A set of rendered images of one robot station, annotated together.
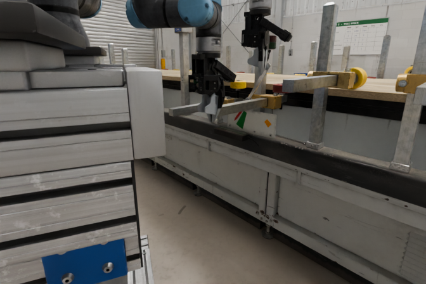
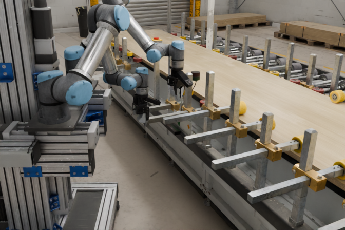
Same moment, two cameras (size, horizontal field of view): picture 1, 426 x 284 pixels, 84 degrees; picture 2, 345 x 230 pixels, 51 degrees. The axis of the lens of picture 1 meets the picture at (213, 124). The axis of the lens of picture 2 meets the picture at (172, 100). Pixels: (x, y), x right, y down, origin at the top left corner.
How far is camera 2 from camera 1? 1.53 m
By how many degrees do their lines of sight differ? 18
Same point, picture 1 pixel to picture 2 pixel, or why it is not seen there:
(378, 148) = not seen: hidden behind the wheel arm
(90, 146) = (80, 146)
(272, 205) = (208, 181)
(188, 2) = (123, 83)
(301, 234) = (220, 204)
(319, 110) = (206, 127)
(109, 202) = (83, 157)
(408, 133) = (229, 149)
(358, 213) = not seen: hidden behind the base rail
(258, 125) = (185, 127)
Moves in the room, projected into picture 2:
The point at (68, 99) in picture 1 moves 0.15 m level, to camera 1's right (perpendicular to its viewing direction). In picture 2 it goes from (76, 137) to (104, 142)
